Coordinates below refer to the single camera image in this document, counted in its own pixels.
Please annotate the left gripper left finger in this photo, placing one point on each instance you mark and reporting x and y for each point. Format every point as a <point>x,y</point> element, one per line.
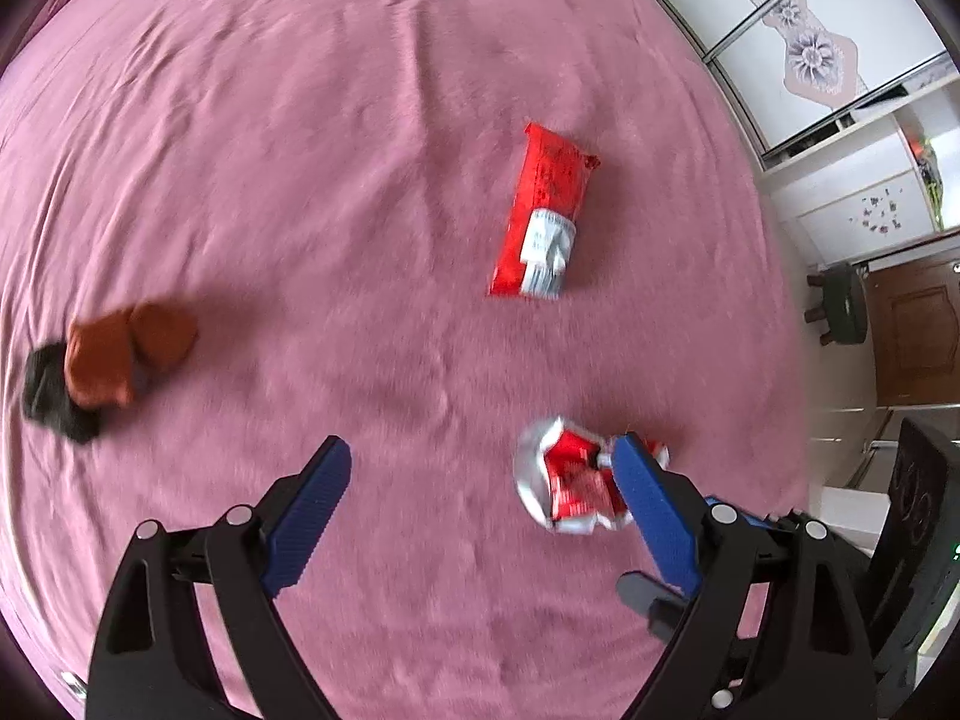
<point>151,658</point>

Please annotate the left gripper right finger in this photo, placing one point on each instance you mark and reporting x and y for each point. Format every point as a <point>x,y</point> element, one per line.
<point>751,597</point>

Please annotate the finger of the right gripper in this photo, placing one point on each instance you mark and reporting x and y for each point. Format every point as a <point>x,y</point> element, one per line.
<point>723,515</point>
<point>662,608</point>

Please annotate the red white wrapper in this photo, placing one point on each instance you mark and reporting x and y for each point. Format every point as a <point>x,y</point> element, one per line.
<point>563,475</point>

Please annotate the brown black snack wrapper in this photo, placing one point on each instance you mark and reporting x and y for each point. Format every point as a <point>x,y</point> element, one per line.
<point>103,364</point>

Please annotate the long red snack wrapper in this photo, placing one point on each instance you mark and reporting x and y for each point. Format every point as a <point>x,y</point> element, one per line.
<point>541,227</point>

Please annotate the dark green round stool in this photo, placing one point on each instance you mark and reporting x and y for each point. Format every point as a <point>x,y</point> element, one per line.
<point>843,306</point>

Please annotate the brown wooden door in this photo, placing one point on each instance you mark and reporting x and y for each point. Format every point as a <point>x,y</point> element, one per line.
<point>913,309</point>

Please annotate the white cabinet with stickers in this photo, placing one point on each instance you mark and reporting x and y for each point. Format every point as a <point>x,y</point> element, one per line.
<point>881,185</point>

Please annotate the white sliding wardrobe door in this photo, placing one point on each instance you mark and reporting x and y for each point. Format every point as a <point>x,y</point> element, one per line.
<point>793,64</point>

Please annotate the pink bed sheet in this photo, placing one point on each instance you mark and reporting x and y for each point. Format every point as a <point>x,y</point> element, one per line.
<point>325,185</point>

